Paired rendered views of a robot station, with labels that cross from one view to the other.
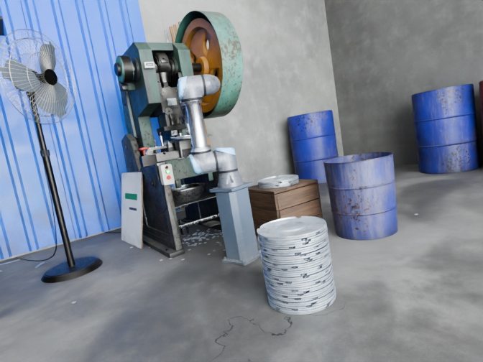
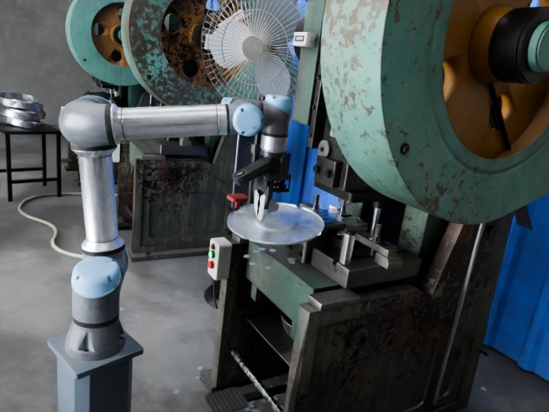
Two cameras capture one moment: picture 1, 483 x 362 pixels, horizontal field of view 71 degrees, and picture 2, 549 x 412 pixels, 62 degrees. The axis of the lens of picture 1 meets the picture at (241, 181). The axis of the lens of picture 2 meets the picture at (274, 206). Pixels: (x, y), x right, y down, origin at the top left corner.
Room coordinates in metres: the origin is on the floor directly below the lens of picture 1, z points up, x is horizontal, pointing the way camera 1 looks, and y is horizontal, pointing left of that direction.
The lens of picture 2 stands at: (2.40, -1.00, 1.22)
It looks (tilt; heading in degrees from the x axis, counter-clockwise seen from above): 17 degrees down; 90
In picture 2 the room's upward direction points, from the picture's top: 7 degrees clockwise
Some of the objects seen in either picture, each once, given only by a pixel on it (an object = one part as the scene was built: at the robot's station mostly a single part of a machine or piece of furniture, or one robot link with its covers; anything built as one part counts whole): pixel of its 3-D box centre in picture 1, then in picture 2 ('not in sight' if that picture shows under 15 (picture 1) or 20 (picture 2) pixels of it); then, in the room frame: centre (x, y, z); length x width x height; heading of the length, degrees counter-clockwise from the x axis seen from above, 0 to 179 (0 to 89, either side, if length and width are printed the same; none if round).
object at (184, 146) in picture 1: (185, 146); (298, 238); (2.49, 0.36, 0.72); 0.25 x 0.14 x 0.14; 33
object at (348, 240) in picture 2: not in sight; (347, 247); (2.62, 0.24, 0.75); 0.03 x 0.03 x 0.10; 33
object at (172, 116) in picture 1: (170, 106); (347, 138); (2.60, 0.44, 1.04); 0.17 x 0.15 x 0.30; 33
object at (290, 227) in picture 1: (290, 226); not in sight; (1.38, -0.17, 0.32); 0.29 x 0.29 x 0.01
